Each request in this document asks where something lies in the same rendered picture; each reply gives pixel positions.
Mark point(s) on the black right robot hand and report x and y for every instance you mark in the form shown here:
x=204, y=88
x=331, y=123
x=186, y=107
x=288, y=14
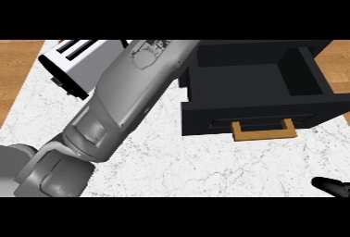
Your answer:
x=331, y=185

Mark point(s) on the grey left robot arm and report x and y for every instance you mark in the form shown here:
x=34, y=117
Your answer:
x=123, y=95

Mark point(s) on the black drawer front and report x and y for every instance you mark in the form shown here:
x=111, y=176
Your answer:
x=269, y=115

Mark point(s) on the black open drawer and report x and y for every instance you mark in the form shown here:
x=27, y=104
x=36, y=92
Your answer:
x=254, y=74

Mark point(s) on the white toaster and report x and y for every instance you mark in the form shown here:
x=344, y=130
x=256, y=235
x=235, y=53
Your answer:
x=77, y=66

